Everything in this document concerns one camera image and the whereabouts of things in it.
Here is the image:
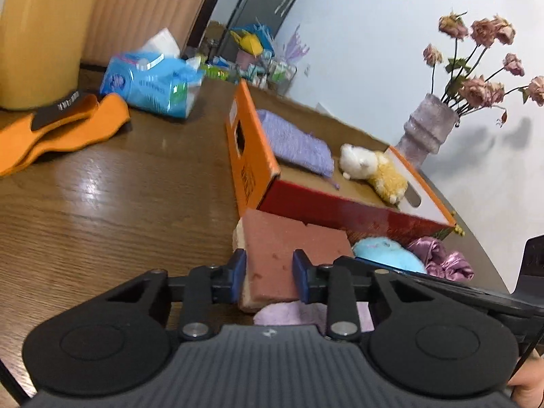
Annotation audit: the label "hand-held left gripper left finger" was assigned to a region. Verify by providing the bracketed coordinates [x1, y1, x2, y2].
[104, 249, 248, 341]

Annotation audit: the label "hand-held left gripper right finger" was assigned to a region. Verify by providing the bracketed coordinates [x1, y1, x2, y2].
[292, 249, 438, 343]

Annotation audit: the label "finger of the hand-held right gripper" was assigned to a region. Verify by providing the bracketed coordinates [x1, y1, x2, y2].
[334, 256, 517, 319]

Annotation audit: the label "red and yellow scouring sponge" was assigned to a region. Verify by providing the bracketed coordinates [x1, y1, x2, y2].
[232, 208, 353, 313]

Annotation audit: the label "orange cardboard box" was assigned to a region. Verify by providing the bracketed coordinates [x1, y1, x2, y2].
[225, 80, 457, 247]

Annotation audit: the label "person's right hand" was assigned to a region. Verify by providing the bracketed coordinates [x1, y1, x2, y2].
[507, 356, 544, 408]

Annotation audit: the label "lilac fluffy cloth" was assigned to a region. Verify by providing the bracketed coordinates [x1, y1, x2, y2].
[253, 302, 375, 334]

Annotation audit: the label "dark chair back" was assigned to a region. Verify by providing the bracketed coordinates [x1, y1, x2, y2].
[512, 235, 544, 296]

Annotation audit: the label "white and yellow plush toy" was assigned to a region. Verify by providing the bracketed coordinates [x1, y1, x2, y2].
[339, 143, 409, 205]

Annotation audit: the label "purple knitted pouch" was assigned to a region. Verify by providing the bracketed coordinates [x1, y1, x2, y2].
[256, 109, 341, 190]

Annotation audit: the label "grey textured vase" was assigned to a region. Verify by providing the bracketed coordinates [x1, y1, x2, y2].
[395, 93, 462, 170]

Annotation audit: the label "dried pink roses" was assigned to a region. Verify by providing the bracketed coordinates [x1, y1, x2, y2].
[423, 11, 544, 128]

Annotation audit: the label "blue tissue pack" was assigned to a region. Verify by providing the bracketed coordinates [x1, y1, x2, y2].
[100, 28, 205, 120]

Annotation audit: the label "yellow and blue toy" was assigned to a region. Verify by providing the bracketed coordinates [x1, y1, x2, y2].
[229, 25, 277, 57]

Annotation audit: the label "yellow suitcase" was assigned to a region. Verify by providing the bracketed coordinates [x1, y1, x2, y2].
[0, 0, 100, 111]

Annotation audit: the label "orange cloth strap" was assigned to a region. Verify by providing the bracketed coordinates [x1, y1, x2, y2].
[0, 92, 131, 178]

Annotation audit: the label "purple wall sticker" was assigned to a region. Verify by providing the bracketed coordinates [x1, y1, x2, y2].
[283, 25, 313, 69]

